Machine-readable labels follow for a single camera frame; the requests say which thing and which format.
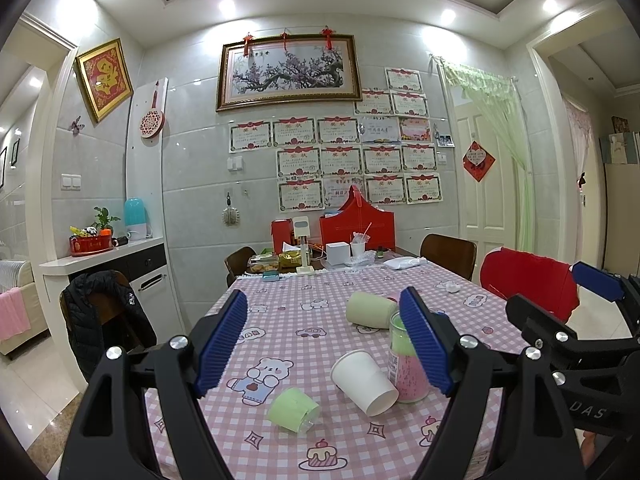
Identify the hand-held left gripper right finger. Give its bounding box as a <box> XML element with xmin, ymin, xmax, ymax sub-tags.
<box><xmin>398</xmin><ymin>286</ymin><xmax>588</xmax><ymax>480</ymax></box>

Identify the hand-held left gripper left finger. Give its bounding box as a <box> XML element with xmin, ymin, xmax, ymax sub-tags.
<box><xmin>59</xmin><ymin>289</ymin><xmax>249</xmax><ymax>480</ymax></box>

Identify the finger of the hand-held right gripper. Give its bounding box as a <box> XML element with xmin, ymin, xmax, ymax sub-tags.
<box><xmin>571</xmin><ymin>261</ymin><xmax>640</xmax><ymax>311</ymax></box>
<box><xmin>505</xmin><ymin>294</ymin><xmax>580</xmax><ymax>357</ymax></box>

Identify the pale yellow-green cup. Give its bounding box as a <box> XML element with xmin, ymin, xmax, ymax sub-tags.
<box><xmin>346</xmin><ymin>291</ymin><xmax>399</xmax><ymax>330</ymax></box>

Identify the white paper cup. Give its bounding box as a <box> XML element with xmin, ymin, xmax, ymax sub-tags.
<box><xmin>330</xmin><ymin>350</ymin><xmax>400</xmax><ymax>417</ymax></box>

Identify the light green plastic cup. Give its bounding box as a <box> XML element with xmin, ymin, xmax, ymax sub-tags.
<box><xmin>266</xmin><ymin>386</ymin><xmax>321</xmax><ymax>434</ymax></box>

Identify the pink and green glass cup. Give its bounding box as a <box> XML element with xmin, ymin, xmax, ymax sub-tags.
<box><xmin>388</xmin><ymin>311</ymin><xmax>432</xmax><ymax>404</ymax></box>

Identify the white cup with straws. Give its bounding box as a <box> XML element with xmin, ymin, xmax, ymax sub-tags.
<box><xmin>350</xmin><ymin>222</ymin><xmax>373</xmax><ymax>259</ymax></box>

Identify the red cloth on chair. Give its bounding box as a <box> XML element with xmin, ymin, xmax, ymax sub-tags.
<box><xmin>480</xmin><ymin>247</ymin><xmax>580</xmax><ymax>323</ymax></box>

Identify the cream tall cabinet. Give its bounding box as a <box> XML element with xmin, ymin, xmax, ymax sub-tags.
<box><xmin>602</xmin><ymin>130</ymin><xmax>640</xmax><ymax>273</ymax></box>

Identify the pink checked cartoon tablecloth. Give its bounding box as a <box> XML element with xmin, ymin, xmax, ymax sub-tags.
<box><xmin>145</xmin><ymin>260</ymin><xmax>506</xmax><ymax>480</ymax></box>

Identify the brown dining chair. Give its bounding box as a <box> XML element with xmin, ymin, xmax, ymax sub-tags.
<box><xmin>420</xmin><ymin>234</ymin><xmax>478</xmax><ymax>282</ymax></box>
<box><xmin>224</xmin><ymin>246</ymin><xmax>257</xmax><ymax>288</ymax></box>

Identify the white plastic bag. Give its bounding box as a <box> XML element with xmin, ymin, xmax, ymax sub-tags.
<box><xmin>385</xmin><ymin>256</ymin><xmax>426</xmax><ymax>271</ymax></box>

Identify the clear food container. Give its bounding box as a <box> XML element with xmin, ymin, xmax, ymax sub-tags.
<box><xmin>248</xmin><ymin>254</ymin><xmax>280</xmax><ymax>276</ymax></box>

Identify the white sideboard cabinet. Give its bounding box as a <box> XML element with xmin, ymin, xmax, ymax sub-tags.
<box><xmin>40</xmin><ymin>237</ymin><xmax>186</xmax><ymax>341</ymax></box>

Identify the pink sheer curtain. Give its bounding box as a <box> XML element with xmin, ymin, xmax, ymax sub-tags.
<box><xmin>565</xmin><ymin>100</ymin><xmax>596</xmax><ymax>241</ymax></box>

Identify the wooden chair under jacket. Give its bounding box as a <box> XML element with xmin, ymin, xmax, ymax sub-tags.
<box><xmin>60</xmin><ymin>280</ymin><xmax>151</xmax><ymax>361</ymax></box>

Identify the small red box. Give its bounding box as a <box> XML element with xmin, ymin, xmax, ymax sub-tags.
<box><xmin>271</xmin><ymin>218</ymin><xmax>296</xmax><ymax>254</ymax></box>

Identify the white panel door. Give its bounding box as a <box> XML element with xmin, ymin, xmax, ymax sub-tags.
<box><xmin>452</xmin><ymin>102</ymin><xmax>501</xmax><ymax>256</ymax></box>

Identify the red gift bag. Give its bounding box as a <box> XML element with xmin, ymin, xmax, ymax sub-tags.
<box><xmin>320</xmin><ymin>185</ymin><xmax>396</xmax><ymax>253</ymax></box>

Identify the white desk lamp device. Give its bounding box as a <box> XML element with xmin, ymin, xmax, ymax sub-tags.
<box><xmin>292</xmin><ymin>215</ymin><xmax>316</xmax><ymax>275</ymax></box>

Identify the black puffer jacket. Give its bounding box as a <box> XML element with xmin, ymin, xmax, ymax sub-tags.
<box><xmin>64</xmin><ymin>270</ymin><xmax>157</xmax><ymax>383</ymax></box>

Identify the light green curtain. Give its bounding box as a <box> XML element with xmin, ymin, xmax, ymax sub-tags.
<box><xmin>440</xmin><ymin>60</ymin><xmax>533</xmax><ymax>261</ymax></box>

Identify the blue humidifier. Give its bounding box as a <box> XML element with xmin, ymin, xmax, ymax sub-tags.
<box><xmin>124</xmin><ymin>197</ymin><xmax>151</xmax><ymax>241</ymax></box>

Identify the red snack tray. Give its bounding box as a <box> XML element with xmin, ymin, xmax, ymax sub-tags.
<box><xmin>69</xmin><ymin>237</ymin><xmax>113</xmax><ymax>257</ymax></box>

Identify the red diamond door decoration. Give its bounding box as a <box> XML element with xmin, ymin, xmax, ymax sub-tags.
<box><xmin>462</xmin><ymin>141</ymin><xmax>496</xmax><ymax>182</ymax></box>

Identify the small potted plant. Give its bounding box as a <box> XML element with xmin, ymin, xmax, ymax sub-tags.
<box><xmin>91</xmin><ymin>206</ymin><xmax>121</xmax><ymax>236</ymax></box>

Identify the pink towel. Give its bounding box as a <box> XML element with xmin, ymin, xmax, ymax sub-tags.
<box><xmin>0</xmin><ymin>287</ymin><xmax>32</xmax><ymax>341</ymax></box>

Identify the white radiator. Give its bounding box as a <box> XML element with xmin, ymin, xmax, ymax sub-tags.
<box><xmin>0</xmin><ymin>259</ymin><xmax>33</xmax><ymax>293</ymax></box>

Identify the round red paper-cut ornament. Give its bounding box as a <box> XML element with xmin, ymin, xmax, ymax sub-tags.
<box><xmin>139</xmin><ymin>80</ymin><xmax>166</xmax><ymax>139</ymax></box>

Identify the framed plum blossom painting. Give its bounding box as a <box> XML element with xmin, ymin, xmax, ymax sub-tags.
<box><xmin>216</xmin><ymin>33</ymin><xmax>363</xmax><ymax>112</ymax></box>

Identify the framed red gold picture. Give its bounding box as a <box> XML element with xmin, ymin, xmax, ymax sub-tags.
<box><xmin>75</xmin><ymin>37</ymin><xmax>135</xmax><ymax>123</ymax></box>

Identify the wall of award certificates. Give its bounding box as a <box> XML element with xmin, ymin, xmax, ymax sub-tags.
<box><xmin>229</xmin><ymin>66</ymin><xmax>443</xmax><ymax>211</ymax></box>

